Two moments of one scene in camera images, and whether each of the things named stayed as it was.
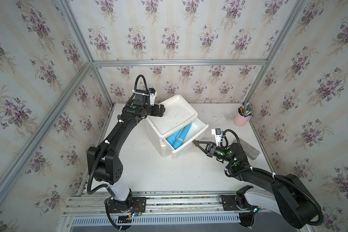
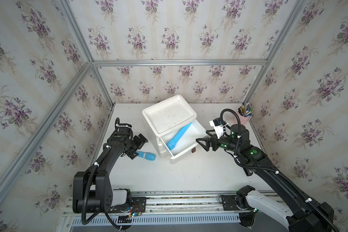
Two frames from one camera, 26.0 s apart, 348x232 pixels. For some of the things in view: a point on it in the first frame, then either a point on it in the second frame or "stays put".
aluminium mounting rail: x=201 y=202 stays put
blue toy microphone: x=179 y=143 -> x=146 y=155
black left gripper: x=161 y=109 -> x=139 y=144
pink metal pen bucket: x=239 y=121 stays put
